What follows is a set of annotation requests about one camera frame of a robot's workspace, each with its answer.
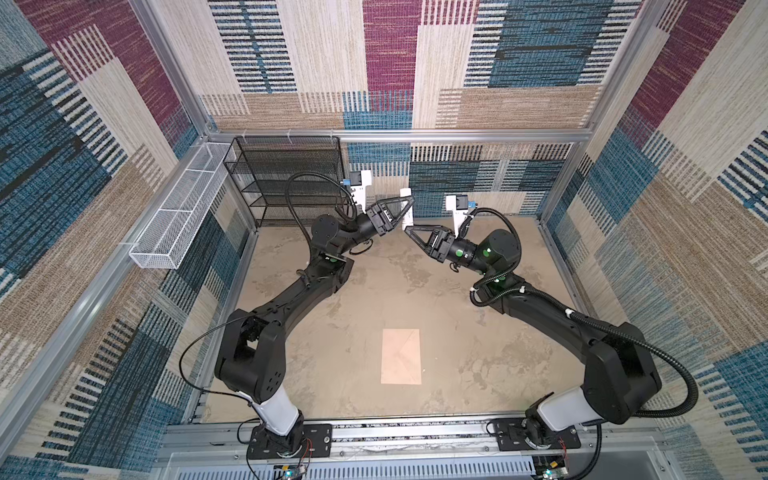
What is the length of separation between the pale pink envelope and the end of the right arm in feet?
1.19

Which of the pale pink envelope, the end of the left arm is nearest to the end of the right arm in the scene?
the end of the left arm

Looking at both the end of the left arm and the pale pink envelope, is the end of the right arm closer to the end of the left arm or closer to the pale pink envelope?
the end of the left arm

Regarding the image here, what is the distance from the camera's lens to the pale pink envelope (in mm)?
849

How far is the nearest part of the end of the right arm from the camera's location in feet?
2.06
